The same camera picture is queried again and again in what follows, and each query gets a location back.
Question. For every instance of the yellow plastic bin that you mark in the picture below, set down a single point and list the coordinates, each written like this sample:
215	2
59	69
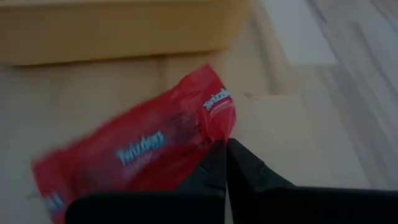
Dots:
109	31

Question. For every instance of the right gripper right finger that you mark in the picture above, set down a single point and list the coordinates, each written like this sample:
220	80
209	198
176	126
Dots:
280	205

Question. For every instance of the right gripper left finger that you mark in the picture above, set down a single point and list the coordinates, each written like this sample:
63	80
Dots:
186	205

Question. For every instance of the long red candy pack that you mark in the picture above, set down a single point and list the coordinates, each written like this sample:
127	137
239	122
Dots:
149	133

